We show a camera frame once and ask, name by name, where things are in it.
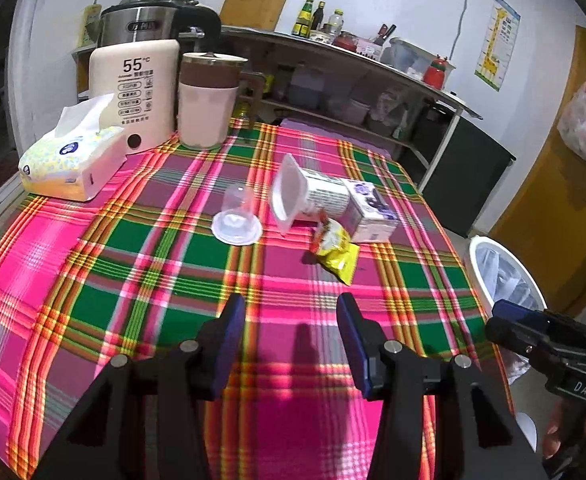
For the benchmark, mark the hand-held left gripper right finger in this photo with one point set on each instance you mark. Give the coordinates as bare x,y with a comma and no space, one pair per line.
353,340

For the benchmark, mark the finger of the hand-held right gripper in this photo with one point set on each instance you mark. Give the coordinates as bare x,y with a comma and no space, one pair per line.
508,335
518,310

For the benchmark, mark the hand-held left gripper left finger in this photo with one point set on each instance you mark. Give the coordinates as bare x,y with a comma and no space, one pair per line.
230,340

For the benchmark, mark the white trash bin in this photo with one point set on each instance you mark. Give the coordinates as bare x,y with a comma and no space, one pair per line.
478,265

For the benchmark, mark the person's right hand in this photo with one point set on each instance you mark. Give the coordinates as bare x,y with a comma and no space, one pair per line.
553,440

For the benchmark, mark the yellow snack wrapper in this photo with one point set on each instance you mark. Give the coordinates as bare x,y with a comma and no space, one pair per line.
335,250

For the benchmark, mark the wooden door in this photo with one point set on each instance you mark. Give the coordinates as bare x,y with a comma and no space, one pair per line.
548,210

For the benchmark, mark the purple white small carton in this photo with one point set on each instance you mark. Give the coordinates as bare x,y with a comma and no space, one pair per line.
373,220

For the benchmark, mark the pink green plaid tablecloth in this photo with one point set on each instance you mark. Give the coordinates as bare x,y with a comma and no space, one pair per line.
123,260

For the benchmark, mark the clear plastic cup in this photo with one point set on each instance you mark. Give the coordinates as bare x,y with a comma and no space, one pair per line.
238,200

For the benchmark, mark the pink cup with brown band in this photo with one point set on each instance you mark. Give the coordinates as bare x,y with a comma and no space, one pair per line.
205,115

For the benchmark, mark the white yellow tissue pack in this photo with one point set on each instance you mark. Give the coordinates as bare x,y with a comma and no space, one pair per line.
68,160

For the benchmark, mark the red bottle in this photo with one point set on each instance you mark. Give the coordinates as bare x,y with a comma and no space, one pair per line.
435,72

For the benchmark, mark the bluish plastic container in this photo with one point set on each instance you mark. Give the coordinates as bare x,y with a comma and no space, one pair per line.
305,87

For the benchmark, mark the cream water dispenser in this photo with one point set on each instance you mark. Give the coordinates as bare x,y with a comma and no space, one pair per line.
138,95

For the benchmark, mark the clear storage box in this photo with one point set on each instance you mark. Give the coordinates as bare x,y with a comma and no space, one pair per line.
413,57

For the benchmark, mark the steel counter shelf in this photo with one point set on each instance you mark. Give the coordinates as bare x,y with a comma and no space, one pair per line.
323,42

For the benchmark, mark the knife holder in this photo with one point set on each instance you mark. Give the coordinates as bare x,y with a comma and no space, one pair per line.
383,42

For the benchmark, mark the red lid jar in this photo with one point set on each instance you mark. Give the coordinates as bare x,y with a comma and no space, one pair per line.
345,41

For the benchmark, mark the clear bottle yellow cap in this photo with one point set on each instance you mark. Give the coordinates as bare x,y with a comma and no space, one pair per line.
336,27

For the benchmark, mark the yellow label sauce bottle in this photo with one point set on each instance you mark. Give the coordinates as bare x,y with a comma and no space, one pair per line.
303,22

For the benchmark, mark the dark sauce bottle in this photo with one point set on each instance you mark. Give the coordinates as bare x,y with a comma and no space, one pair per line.
318,17

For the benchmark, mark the steel electric kettle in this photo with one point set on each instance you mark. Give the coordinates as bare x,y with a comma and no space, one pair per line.
133,25

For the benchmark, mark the brown wooden frame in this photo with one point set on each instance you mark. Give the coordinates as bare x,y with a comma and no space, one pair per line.
259,92

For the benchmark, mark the giraffe wall poster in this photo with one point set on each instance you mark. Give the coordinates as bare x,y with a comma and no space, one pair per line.
498,45

